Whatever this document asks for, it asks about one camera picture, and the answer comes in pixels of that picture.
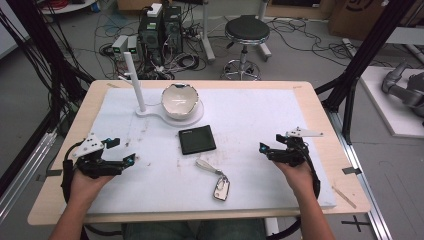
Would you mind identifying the white jagged-rim bowl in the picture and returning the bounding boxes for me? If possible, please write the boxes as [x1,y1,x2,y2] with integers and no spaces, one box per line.
[160,83,200,121]

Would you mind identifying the black computer tower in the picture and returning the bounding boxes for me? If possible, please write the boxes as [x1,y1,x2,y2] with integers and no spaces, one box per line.
[138,13,165,66]
[163,5,184,56]

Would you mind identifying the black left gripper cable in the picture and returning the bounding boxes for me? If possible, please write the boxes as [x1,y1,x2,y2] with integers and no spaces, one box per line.
[60,139,123,237]

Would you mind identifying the white foam mat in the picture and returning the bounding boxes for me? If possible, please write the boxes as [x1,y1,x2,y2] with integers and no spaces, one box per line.
[87,87,337,215]

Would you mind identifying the white stand with post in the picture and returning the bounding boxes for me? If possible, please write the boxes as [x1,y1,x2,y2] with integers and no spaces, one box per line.
[118,51,205,128]

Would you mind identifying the person's left hand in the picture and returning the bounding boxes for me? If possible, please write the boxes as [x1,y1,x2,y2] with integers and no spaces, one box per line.
[67,168,115,207]

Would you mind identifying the silver key with white strap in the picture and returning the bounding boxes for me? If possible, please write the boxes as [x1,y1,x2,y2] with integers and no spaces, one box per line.
[195,158,231,202]

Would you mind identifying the person's right hand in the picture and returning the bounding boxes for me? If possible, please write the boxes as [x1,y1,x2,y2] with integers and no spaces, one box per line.
[273,160,318,202]

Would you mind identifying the grey tape piece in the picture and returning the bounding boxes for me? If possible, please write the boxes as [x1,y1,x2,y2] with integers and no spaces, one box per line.
[35,168,64,183]

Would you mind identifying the grey table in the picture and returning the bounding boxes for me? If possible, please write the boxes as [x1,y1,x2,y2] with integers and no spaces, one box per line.
[386,25,424,64]

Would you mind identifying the brown cardboard box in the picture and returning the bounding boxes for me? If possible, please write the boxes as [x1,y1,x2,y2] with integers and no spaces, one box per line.
[328,0,406,41]

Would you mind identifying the round white table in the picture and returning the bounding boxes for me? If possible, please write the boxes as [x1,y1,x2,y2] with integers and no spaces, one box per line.
[38,0,98,16]

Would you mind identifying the light wooden table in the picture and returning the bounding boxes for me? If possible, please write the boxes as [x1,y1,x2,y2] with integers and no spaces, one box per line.
[27,79,372,227]

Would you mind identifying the black metal frame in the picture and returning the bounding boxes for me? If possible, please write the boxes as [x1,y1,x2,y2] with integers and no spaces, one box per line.
[314,0,424,145]
[0,0,96,198]

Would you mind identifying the black round stool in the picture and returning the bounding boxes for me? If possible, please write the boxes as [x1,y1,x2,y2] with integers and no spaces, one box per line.
[221,14,272,82]

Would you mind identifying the black floor cable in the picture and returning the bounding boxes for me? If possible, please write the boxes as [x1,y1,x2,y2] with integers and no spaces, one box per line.
[266,16,394,68]

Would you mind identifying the aluminium rail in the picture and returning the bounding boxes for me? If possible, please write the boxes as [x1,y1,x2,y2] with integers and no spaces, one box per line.
[0,131,58,223]
[328,109,394,240]

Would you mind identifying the red cable bundle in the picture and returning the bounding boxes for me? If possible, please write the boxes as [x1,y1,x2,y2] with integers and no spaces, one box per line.
[46,0,71,10]

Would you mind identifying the black tape cross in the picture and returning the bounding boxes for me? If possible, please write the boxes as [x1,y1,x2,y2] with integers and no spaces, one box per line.
[340,214,371,233]

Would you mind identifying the white power adapter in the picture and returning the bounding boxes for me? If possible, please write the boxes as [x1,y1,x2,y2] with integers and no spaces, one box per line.
[146,3,163,18]

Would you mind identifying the black wallet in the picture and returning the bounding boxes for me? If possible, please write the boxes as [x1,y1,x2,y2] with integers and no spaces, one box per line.
[178,124,217,156]

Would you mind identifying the tangle of floor cables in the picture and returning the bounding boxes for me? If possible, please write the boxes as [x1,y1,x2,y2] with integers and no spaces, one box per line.
[93,13,208,81]

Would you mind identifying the white table leg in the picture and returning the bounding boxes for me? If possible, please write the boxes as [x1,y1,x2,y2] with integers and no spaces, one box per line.
[264,217,280,238]

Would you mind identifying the white floor board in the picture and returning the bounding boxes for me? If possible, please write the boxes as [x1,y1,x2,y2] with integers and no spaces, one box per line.
[359,65,424,139]

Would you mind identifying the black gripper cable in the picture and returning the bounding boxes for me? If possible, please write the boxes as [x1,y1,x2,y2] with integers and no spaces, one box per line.
[60,139,123,237]
[266,141,322,240]

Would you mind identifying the person's legs in jeans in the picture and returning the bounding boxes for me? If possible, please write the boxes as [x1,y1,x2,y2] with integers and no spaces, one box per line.
[121,218,268,240]

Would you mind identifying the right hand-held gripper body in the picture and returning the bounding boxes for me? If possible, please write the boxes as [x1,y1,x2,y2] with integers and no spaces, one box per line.
[268,126,325,168]

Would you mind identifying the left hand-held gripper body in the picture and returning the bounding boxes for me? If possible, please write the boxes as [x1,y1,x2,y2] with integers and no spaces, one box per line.
[71,132,124,179]

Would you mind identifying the black tape piece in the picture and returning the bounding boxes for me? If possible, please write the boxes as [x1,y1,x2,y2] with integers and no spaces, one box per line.
[341,165,363,176]

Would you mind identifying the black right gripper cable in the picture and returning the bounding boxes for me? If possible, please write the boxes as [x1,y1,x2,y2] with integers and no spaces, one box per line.
[266,141,322,240]

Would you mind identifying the thin wooden stick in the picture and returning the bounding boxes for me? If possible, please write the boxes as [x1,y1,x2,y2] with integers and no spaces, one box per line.
[331,185,358,210]

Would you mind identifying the small white device box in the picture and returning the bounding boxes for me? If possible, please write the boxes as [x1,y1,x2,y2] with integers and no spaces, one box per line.
[126,35,139,55]
[111,34,129,56]

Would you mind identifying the grey metal stand leg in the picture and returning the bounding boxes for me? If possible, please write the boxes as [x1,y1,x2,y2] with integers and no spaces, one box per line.
[256,0,273,63]
[199,0,217,64]

